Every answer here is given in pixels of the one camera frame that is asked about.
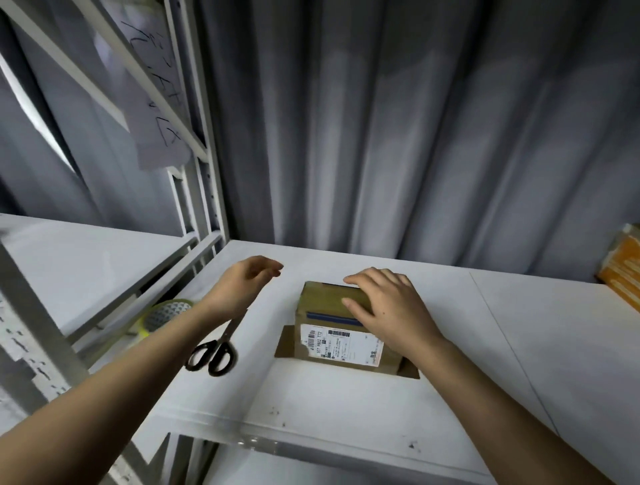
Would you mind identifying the black scissors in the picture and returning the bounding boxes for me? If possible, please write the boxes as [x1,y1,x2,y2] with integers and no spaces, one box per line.
[183,308,248,379]

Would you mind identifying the person's right forearm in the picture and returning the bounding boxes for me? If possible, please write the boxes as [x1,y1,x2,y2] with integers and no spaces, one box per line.
[408,338,613,485]

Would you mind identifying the person's left hand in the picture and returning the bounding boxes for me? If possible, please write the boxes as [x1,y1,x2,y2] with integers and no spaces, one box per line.
[203,254,285,323]

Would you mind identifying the small brown labelled carton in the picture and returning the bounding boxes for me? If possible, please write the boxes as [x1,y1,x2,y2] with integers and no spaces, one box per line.
[274,280,422,381]

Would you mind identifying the handwritten paper sheet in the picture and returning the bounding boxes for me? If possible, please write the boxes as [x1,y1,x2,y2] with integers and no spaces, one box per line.
[104,0,188,113]
[124,92,195,172]

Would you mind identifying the person's left forearm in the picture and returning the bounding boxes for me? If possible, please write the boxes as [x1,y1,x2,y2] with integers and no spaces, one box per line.
[0,300,233,485]

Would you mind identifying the white metal shelf rack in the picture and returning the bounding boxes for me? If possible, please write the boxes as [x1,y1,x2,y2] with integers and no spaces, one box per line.
[0,0,232,485]

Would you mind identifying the person's right hand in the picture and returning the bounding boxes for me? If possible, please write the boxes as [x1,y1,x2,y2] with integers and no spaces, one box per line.
[340,264,447,364]

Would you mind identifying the yellow tape roll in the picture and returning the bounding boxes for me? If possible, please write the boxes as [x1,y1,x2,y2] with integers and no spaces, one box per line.
[137,298,197,339]

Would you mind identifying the orange and white carton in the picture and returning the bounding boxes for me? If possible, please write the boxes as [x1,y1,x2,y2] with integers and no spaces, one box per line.
[596,222,640,314]

